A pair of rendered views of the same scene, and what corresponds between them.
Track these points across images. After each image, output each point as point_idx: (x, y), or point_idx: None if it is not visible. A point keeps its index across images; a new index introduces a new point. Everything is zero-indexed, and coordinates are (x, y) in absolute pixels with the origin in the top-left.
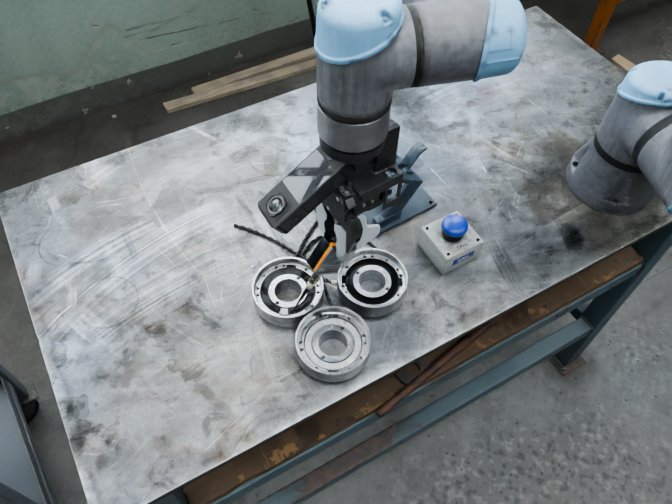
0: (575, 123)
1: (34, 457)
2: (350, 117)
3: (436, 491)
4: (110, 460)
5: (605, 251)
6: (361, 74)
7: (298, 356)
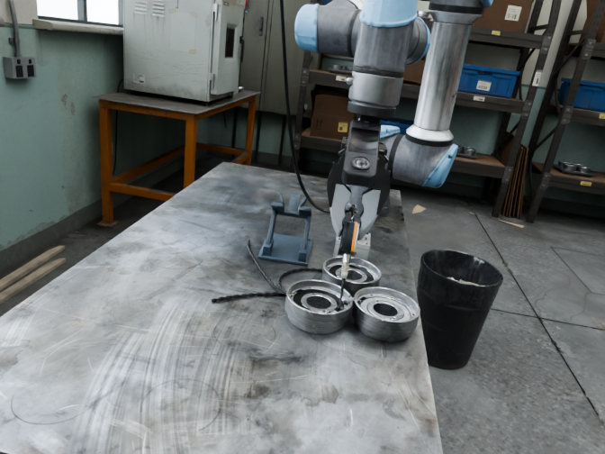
0: (314, 194)
1: None
2: (400, 71)
3: None
4: None
5: (403, 229)
6: (410, 33)
7: (384, 323)
